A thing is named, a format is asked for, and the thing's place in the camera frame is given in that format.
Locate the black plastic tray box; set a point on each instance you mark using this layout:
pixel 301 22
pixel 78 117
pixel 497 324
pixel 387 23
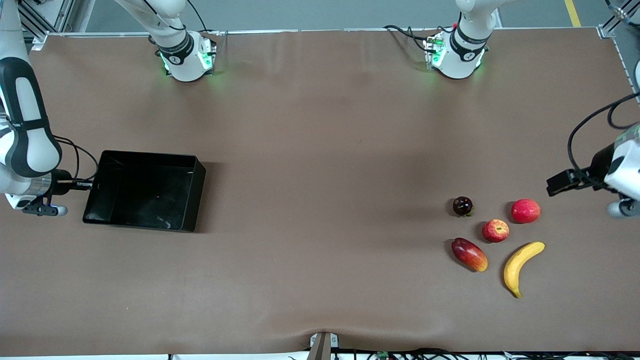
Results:
pixel 145 195

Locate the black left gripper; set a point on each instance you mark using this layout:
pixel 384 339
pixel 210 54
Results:
pixel 596 169

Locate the dark purple mangosteen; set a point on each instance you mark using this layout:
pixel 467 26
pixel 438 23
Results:
pixel 462 205

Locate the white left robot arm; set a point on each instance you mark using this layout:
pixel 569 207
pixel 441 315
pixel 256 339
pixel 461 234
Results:
pixel 460 60

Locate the aluminium frame with diagonal struts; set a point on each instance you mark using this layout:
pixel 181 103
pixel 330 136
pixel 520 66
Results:
pixel 37 20

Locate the red yellow mango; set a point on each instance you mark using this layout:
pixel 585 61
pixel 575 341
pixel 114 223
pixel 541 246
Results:
pixel 469 254

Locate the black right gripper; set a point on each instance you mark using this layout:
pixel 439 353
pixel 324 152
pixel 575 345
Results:
pixel 62 182

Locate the round red peach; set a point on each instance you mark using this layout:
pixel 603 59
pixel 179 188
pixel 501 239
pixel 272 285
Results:
pixel 526 211

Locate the aluminium frame corner post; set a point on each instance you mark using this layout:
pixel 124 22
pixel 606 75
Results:
pixel 607 31

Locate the small red yellow apple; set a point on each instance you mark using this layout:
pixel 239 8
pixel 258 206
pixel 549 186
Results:
pixel 495 231

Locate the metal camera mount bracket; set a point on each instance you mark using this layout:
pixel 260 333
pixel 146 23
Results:
pixel 322 347

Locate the yellow banana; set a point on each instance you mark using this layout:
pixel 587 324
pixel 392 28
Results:
pixel 515 265

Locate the brown table mat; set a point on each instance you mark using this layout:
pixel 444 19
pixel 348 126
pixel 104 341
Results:
pixel 300 250

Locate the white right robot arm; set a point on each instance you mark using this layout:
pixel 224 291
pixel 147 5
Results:
pixel 30 145

